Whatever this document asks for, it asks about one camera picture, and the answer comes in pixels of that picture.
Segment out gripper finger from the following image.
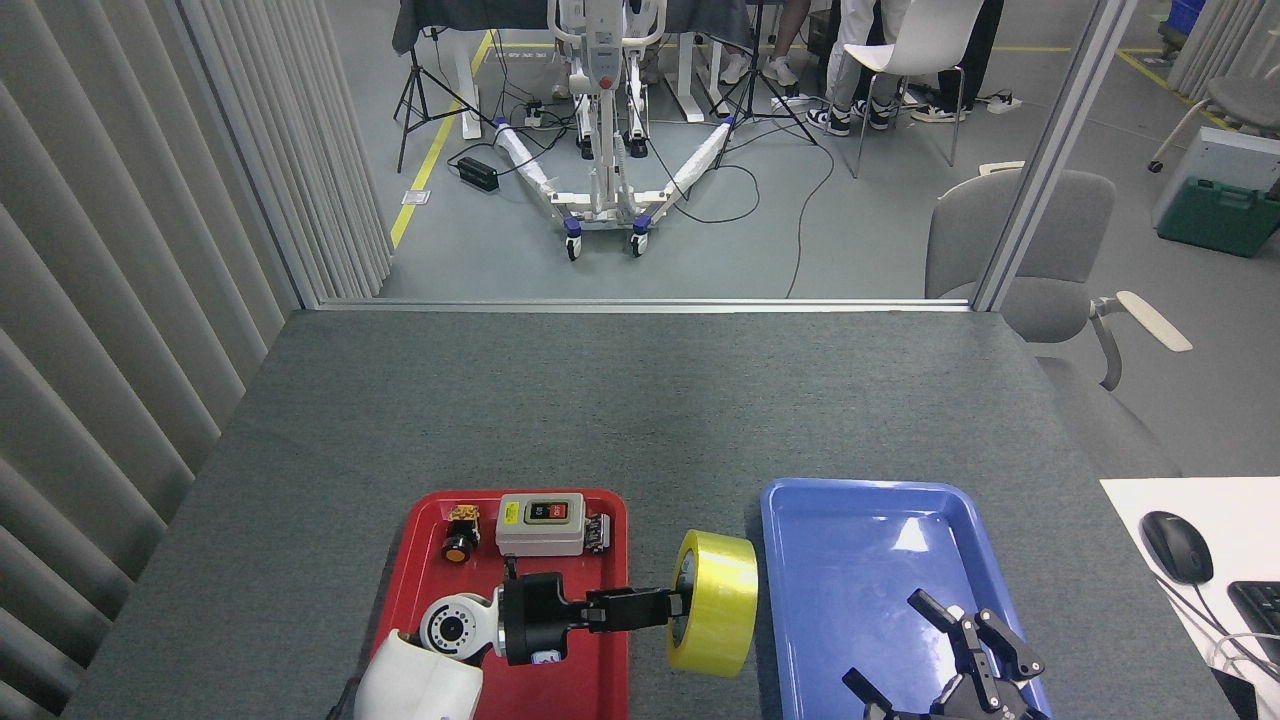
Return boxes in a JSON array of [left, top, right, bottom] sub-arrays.
[[842, 667, 902, 720], [907, 588, 1047, 720]]

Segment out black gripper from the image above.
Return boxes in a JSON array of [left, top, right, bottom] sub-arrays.
[[497, 571, 693, 669]]

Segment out yellow tape roll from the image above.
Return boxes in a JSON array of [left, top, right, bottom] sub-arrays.
[[667, 530, 760, 679]]

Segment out blue plastic tray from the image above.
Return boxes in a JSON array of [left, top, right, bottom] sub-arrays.
[[760, 478, 1053, 720]]

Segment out orange push button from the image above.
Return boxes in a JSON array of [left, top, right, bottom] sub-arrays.
[[440, 505, 482, 565]]

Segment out black computer mouse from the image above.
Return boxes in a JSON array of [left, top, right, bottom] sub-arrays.
[[1139, 510, 1215, 587]]

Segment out red plastic tray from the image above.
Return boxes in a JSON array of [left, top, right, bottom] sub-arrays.
[[372, 488, 631, 720]]

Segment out white desk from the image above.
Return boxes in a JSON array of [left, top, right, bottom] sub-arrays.
[[1100, 476, 1280, 720]]

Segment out black keyboard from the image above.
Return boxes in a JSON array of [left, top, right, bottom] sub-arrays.
[[1226, 579, 1280, 668]]

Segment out grey office chair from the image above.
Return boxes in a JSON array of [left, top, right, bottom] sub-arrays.
[[924, 160, 1193, 392]]

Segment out green plastic case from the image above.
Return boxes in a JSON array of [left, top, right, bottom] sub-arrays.
[[1157, 177, 1280, 260]]

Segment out black tripod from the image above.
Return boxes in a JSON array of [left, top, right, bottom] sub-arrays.
[[708, 0, 820, 172], [393, 25, 497, 174]]

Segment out grey metal box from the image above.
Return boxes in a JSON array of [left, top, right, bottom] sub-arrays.
[[1150, 126, 1280, 231]]

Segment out white stand on wheels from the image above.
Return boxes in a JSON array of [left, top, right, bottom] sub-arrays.
[[493, 0, 737, 263]]

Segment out person with white shoes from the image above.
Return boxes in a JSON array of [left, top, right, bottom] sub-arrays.
[[718, 0, 813, 89]]

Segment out person in dark trousers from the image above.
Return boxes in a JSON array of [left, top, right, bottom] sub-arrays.
[[908, 0, 1007, 124]]

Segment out person in grey trousers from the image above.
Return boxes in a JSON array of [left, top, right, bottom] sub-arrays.
[[805, 0, 906, 138]]

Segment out grey chair with white legs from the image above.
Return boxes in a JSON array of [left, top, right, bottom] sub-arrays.
[[1147, 75, 1280, 174]]

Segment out white plastic chair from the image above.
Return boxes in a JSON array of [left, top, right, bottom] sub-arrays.
[[828, 0, 987, 180]]

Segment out grey vertical blinds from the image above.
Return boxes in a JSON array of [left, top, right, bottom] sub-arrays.
[[0, 0, 394, 720], [1166, 0, 1280, 98]]

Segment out grey switch box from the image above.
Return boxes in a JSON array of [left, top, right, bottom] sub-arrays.
[[495, 492, 588, 558]]

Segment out grey mouse cable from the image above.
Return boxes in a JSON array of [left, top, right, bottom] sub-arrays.
[[1155, 572, 1280, 691]]

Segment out silver frame rail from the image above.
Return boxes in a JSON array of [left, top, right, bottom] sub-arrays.
[[316, 297, 973, 314]]

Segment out looped black floor cable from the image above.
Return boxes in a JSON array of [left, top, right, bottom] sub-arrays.
[[668, 163, 762, 226]]

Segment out long black floor cable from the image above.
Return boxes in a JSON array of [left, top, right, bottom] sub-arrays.
[[784, 135, 837, 300]]

